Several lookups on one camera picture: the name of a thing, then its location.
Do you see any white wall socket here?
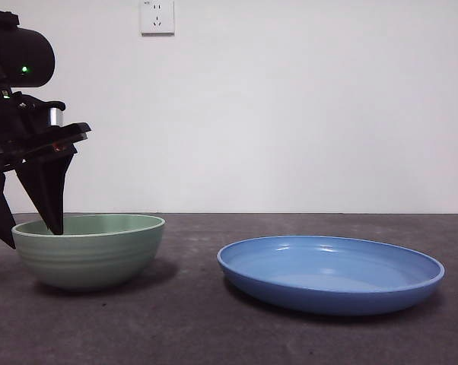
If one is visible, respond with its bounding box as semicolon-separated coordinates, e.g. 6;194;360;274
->
139;0;176;37

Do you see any blue round plate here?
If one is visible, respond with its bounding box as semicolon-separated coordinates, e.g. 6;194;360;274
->
217;234;446;317

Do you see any pale green ribbed bowl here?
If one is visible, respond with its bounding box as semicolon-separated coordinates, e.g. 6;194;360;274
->
11;214;167;293

